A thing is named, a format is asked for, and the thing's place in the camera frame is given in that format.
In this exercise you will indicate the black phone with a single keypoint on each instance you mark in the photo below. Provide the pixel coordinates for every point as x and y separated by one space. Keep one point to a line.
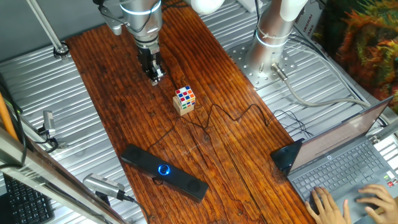
284 155

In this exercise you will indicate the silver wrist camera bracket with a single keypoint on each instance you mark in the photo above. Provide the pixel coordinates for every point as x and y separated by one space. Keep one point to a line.
112 21

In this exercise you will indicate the black speaker bar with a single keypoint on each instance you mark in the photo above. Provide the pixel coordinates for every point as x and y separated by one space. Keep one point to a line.
140 158

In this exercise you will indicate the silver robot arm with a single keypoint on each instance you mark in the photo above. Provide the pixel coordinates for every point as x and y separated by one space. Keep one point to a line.
143 18

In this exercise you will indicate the grey laptop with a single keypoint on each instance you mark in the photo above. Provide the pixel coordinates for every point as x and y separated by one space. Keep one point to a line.
342 155

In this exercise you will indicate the aluminium pole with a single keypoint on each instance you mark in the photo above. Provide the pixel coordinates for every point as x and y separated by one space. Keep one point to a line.
46 28

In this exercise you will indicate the person's right hand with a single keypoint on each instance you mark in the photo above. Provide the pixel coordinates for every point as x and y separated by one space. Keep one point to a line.
381 202

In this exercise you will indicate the printed cardboard box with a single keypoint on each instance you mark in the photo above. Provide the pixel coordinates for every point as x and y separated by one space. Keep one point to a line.
309 21

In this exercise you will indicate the small wooden block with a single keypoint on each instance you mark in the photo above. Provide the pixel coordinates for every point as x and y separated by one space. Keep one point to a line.
178 108

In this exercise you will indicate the Rubik's cube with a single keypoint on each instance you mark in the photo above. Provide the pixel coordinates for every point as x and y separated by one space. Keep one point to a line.
186 96

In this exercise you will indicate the black keyboard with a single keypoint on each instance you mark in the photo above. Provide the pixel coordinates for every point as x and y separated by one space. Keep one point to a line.
26 202

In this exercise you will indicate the blue ringed speaker knob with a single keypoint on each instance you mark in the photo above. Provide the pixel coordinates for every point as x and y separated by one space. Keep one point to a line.
163 170

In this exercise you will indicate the colourful furry fabric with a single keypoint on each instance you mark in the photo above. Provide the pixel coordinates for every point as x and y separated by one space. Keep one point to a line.
367 46

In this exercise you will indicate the wood grain table board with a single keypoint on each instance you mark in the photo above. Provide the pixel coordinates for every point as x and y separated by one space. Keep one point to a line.
124 93

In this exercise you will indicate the person's left hand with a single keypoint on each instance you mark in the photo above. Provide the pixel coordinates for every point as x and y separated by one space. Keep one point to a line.
326 210

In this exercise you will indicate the aluminium strut with bracket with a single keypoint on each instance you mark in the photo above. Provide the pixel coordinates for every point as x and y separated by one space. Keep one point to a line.
31 130

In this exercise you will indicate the small grey camera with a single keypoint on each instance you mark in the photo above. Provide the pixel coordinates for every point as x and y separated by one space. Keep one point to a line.
49 121

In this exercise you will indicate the silver ribbed camera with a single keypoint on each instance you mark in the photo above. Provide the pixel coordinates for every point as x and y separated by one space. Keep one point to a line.
102 185

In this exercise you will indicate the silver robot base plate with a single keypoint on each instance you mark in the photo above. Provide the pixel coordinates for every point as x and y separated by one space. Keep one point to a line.
245 65

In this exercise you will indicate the aluminium frame beam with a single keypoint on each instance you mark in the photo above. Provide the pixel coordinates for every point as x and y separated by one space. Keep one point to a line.
46 177

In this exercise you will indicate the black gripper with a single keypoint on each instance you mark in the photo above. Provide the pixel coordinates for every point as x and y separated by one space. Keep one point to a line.
150 59

